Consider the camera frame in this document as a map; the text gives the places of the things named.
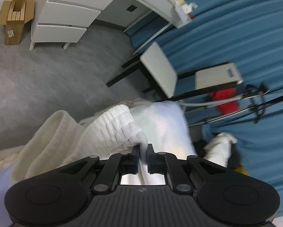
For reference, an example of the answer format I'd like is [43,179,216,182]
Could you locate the white sweatpants with striped band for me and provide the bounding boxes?
[9,105,165,185]

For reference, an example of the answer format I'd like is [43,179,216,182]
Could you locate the black garment on pile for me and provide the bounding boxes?
[194,140,240,171]

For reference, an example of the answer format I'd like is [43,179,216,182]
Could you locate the mustard yellow garment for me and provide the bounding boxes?
[235,163,250,176]

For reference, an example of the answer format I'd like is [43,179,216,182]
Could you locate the red cloth on chair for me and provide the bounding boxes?
[209,88,242,115]

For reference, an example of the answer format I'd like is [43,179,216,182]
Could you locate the white and black chair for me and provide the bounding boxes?
[106,43,243,101]

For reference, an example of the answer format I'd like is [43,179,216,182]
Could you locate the garment steamer on stand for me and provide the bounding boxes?
[178,82,283,127]

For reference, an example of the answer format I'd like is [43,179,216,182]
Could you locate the blue curtain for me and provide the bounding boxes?
[123,0,283,218]

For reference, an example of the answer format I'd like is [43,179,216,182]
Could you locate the white dressing table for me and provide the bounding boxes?
[30,0,197,50]

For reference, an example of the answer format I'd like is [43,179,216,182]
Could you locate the cardboard box on floor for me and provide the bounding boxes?
[0,0,35,45]

